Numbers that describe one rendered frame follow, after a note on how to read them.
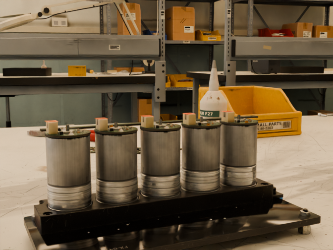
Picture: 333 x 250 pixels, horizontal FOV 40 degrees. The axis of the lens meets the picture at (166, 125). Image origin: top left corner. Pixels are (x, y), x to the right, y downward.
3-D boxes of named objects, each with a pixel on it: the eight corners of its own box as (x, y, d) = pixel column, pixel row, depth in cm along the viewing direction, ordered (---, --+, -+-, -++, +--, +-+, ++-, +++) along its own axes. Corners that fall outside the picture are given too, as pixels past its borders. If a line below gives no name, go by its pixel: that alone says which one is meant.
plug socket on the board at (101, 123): (112, 130, 26) (112, 118, 26) (97, 131, 26) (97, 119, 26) (108, 128, 27) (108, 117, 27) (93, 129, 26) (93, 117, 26)
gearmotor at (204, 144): (226, 203, 29) (228, 123, 28) (192, 208, 28) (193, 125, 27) (207, 193, 31) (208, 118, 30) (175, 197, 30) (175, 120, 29)
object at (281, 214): (250, 200, 33) (251, 185, 33) (321, 234, 27) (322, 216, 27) (24, 234, 27) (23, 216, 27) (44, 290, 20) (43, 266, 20)
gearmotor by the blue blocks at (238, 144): (263, 197, 30) (265, 120, 29) (231, 202, 29) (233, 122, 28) (242, 188, 32) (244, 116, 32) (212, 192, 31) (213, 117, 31)
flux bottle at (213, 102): (196, 139, 58) (196, 60, 57) (221, 138, 59) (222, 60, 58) (203, 144, 55) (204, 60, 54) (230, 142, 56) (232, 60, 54)
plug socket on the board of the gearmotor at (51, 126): (63, 133, 25) (62, 121, 25) (47, 134, 25) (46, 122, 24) (60, 131, 26) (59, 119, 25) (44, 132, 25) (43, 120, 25)
